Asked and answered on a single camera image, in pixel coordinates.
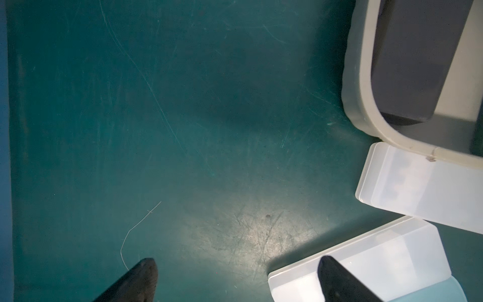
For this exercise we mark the clear frosted pencil case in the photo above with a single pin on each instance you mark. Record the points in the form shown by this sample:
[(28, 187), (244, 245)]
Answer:
[(393, 260)]

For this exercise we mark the beige storage box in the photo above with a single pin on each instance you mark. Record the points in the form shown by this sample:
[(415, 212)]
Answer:
[(357, 94)]

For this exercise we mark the light blue pencil case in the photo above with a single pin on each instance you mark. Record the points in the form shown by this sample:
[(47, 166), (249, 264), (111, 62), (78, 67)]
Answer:
[(449, 290)]

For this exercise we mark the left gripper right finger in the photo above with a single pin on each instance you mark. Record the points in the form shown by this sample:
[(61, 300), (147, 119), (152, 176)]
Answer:
[(338, 284)]

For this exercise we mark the dark grey pencil case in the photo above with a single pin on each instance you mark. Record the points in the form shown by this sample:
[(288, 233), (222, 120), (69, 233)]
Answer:
[(414, 48)]

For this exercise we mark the clear pencil case upper left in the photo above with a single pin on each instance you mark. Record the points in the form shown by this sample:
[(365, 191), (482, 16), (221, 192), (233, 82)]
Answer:
[(411, 184)]

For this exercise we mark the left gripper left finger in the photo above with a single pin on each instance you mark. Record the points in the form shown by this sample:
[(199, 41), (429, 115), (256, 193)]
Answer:
[(138, 284)]

